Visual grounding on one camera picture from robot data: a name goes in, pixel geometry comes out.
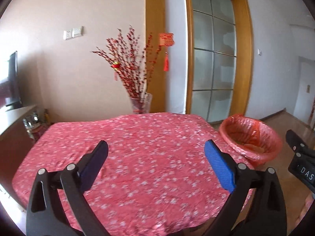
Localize brown television cabinet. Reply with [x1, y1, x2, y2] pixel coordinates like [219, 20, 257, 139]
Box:
[0, 104, 37, 197]

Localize red knot wall ornament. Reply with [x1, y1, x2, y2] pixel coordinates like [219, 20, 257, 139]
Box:
[159, 33, 175, 72]

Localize red floral tablecloth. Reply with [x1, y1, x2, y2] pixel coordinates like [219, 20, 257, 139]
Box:
[12, 112, 255, 234]

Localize red trash bin with liner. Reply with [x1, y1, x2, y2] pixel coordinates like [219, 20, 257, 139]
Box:
[219, 114, 283, 168]

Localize glass vase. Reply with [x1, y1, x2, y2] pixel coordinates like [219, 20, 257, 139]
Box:
[130, 93, 152, 115]

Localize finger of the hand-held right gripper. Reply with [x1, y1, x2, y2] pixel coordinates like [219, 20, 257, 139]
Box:
[285, 129, 315, 158]

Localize black television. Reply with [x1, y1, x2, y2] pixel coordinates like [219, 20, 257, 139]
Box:
[0, 51, 22, 110]

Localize frosted glass sliding door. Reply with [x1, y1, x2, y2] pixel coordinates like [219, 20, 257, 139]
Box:
[183, 0, 254, 124]

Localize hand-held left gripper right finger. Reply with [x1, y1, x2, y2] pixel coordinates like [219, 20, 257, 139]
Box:
[204, 140, 288, 236]

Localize small red hanging charm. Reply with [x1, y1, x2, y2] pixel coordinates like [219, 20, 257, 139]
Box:
[112, 61, 121, 80]

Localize red blossom branches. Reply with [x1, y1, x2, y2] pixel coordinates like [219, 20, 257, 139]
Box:
[92, 25, 163, 99]

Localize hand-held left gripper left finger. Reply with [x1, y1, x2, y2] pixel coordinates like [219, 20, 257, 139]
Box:
[26, 140, 110, 236]

